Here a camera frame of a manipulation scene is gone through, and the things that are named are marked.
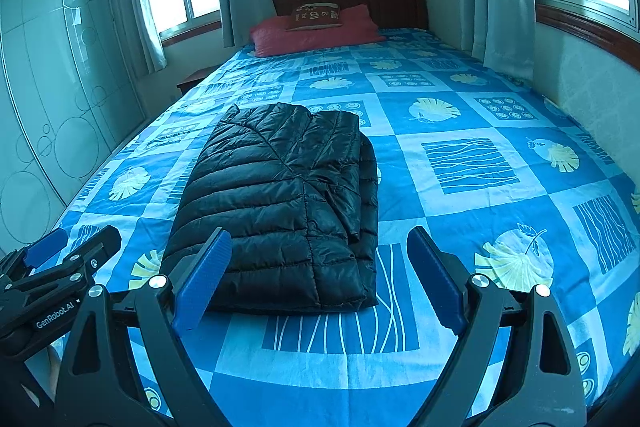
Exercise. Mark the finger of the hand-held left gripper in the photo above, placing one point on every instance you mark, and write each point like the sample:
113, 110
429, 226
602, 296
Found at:
95, 247
45, 249

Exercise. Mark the frosted glass door wardrobe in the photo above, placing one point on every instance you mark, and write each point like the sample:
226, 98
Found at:
60, 82

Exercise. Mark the red pillow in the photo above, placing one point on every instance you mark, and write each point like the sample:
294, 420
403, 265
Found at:
280, 39

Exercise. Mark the blue patterned bed sheet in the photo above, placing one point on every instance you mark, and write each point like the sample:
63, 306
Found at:
400, 117

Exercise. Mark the wooden window sill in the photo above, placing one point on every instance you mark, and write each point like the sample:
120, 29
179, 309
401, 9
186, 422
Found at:
195, 29
590, 32

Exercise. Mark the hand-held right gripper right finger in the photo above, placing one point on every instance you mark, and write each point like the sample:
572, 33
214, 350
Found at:
435, 282

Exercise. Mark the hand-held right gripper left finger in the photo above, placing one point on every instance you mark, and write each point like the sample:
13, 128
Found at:
205, 282

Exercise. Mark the brown embroidered cushion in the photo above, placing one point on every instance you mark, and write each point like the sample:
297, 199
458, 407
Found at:
315, 17

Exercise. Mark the black puffer jacket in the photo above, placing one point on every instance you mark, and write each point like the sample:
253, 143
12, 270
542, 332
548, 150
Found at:
270, 207

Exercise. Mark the wooden nightstand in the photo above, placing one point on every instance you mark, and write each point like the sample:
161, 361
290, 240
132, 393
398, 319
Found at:
192, 79

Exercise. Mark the wooden headboard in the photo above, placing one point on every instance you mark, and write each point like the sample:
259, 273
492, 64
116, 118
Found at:
395, 7

